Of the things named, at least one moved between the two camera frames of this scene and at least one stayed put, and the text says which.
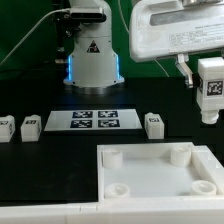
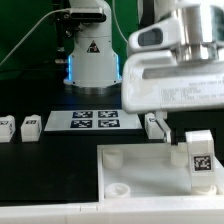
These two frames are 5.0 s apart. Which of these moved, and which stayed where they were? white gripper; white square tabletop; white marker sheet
Moved: white gripper
Stayed: white marker sheet; white square tabletop
